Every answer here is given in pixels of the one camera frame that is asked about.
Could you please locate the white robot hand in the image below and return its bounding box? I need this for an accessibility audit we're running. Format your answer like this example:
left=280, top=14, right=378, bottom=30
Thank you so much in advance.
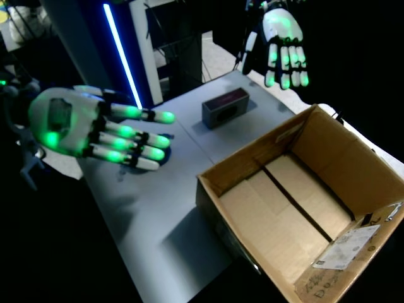
left=241, top=8, right=310, bottom=91
left=27, top=84, right=176, bottom=173

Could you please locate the small dark rectangular box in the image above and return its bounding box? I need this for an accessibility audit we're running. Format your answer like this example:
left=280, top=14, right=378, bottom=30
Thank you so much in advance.
left=201, top=87, right=251, bottom=129

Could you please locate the open cardboard box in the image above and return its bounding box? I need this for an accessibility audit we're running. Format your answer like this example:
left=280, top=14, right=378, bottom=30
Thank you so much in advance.
left=195, top=103, right=404, bottom=303

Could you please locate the blue-white light strip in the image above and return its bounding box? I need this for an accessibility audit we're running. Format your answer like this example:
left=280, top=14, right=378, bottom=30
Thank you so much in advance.
left=102, top=3, right=144, bottom=110

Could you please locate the white bulky object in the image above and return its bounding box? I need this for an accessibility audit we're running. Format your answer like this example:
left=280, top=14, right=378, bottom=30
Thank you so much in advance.
left=6, top=4, right=52, bottom=44

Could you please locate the grey table cloth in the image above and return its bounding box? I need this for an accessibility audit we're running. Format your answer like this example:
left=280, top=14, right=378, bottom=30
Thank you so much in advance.
left=77, top=69, right=304, bottom=303

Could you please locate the dark pillar with white frame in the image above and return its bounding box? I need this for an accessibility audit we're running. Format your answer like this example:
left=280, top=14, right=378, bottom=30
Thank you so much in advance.
left=40, top=0, right=165, bottom=108

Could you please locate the black wire rack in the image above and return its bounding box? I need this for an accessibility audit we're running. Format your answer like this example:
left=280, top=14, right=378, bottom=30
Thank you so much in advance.
left=145, top=0, right=203, bottom=102

